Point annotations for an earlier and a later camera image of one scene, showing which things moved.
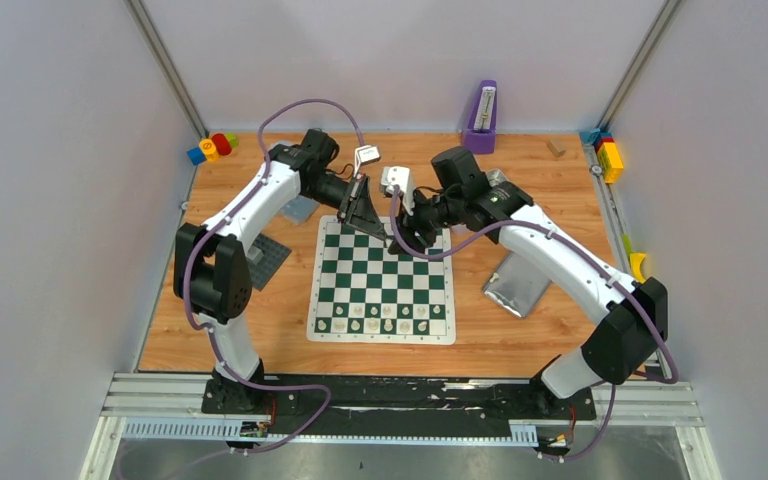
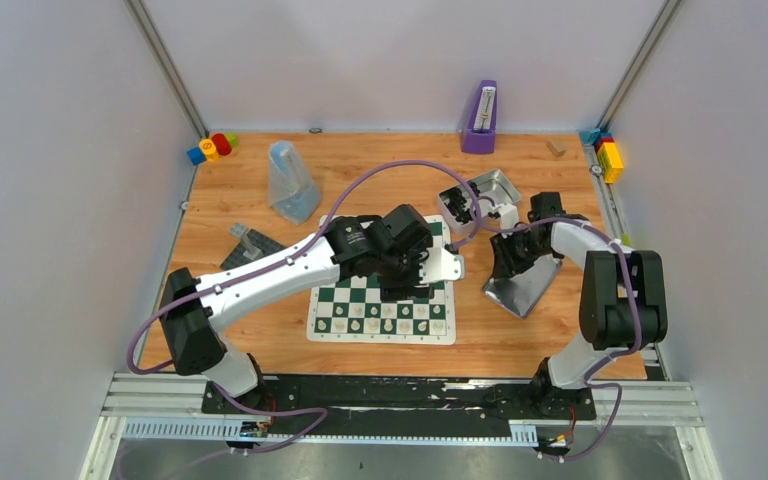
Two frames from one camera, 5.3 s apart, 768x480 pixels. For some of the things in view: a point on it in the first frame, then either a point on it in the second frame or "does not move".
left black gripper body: [352, 199] -> [404, 277]
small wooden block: [556, 147] does not move
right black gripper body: [435, 212] -> [516, 250]
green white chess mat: [365, 291] does not move
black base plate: [361, 407] does not move
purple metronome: [480, 137] does not move
